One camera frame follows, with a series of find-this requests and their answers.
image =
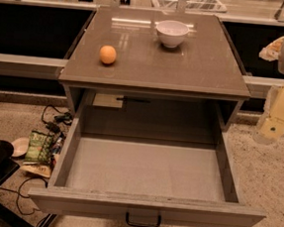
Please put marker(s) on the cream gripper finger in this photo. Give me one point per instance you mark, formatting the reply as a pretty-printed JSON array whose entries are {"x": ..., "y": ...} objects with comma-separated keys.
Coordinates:
[{"x": 268, "y": 130}]

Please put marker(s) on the orange fruit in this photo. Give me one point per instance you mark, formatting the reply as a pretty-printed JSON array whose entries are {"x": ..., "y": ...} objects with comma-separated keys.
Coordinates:
[{"x": 107, "y": 55}]

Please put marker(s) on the grey cabinet with glossy top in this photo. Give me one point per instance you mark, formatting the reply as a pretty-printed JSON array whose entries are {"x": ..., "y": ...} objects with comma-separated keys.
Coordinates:
[{"x": 203, "y": 66}]

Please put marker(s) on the open grey top drawer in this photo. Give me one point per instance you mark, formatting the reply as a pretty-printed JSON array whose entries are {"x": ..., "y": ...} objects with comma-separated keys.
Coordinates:
[{"x": 148, "y": 157}]

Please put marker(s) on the white ceramic bowl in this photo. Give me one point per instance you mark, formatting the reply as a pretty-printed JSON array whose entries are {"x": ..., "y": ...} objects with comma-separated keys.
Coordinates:
[{"x": 171, "y": 33}]

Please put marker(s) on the black power adapter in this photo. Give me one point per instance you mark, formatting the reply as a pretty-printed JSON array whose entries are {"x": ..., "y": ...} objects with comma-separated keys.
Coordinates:
[{"x": 61, "y": 117}]

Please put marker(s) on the green chip bag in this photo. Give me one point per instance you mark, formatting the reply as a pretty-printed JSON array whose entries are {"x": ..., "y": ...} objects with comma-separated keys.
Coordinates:
[{"x": 39, "y": 148}]

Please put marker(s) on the brown snack packet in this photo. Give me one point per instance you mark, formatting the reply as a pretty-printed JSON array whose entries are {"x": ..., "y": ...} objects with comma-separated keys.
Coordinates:
[{"x": 38, "y": 170}]

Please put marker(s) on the white paper plate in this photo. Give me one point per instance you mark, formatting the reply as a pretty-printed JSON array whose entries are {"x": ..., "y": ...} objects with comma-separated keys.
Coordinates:
[{"x": 20, "y": 146}]

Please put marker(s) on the white wire basket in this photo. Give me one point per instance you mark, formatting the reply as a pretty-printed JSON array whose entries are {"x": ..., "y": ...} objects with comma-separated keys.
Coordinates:
[{"x": 195, "y": 5}]

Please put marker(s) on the black drawer handle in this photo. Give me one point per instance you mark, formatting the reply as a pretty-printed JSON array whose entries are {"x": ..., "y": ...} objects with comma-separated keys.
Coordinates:
[{"x": 142, "y": 221}]

